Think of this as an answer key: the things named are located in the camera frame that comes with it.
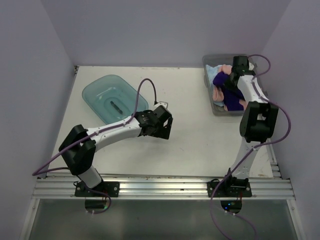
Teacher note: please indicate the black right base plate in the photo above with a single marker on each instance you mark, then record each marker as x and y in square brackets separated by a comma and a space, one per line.
[230, 188]

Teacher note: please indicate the light blue towel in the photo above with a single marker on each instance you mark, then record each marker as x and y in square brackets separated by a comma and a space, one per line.
[212, 71]

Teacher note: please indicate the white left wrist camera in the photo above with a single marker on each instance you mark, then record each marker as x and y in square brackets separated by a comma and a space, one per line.
[161, 107]

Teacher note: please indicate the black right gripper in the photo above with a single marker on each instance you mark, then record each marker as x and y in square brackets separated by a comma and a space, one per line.
[228, 86]

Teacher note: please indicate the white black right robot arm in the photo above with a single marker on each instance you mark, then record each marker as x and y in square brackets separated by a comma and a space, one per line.
[256, 126]

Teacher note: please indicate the aluminium mounting rail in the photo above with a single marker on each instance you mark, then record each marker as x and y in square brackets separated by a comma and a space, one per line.
[152, 187]

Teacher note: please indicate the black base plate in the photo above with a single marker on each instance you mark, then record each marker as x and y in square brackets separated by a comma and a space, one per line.
[111, 188]
[230, 188]

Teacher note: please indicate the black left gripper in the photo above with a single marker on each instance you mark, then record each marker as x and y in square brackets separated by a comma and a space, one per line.
[163, 132]

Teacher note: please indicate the teal plastic tub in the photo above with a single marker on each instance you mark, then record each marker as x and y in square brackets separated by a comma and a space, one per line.
[111, 98]

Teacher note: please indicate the clear grey plastic bin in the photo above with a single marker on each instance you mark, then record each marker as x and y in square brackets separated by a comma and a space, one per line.
[217, 110]

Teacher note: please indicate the pink towel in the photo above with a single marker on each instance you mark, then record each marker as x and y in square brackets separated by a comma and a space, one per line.
[220, 93]

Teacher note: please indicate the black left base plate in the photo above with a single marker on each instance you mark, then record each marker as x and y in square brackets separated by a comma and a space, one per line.
[111, 188]

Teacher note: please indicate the dark purple towel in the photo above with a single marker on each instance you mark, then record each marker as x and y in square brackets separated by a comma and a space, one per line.
[228, 95]

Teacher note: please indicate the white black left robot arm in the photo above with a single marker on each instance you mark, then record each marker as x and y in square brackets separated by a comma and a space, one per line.
[81, 144]

